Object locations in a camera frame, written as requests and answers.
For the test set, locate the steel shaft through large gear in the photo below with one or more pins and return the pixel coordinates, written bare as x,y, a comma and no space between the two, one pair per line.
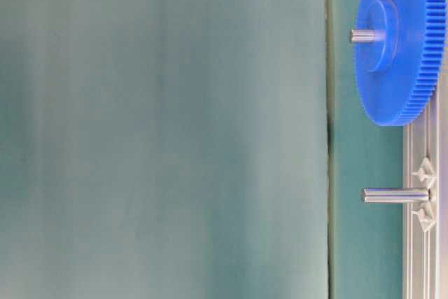
366,36

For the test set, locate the bare steel shaft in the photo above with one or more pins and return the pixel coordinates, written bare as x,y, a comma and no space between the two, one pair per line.
395,196

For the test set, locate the large blue plastic gear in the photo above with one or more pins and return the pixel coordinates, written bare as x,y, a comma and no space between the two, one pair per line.
397,73

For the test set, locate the green table mat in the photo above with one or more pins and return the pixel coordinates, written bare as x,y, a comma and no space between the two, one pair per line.
365,240

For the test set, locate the silver aluminium extrusion rail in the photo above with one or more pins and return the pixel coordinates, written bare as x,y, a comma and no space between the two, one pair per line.
425,253

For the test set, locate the clear plastic shaft bracket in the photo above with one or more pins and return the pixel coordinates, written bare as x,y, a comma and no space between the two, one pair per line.
426,213

